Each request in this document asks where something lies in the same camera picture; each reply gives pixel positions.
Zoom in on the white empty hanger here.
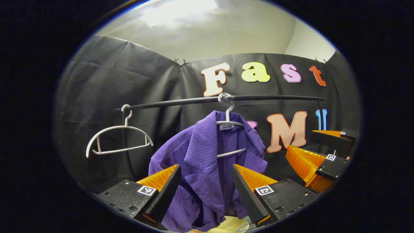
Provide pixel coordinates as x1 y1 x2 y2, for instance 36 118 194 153
85 104 154 159

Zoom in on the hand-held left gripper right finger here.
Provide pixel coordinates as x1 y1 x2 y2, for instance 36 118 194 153
231 163 320 227

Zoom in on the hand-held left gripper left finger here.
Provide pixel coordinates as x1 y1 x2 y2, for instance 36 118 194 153
96 164 182 224

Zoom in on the black clothes rack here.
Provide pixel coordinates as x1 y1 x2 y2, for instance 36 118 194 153
115 94 326 182

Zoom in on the purple ribbed garment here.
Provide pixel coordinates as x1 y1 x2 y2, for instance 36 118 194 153
148 111 268 233

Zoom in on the white hanger with taped hook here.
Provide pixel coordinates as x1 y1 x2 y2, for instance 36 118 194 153
216 93 247 158

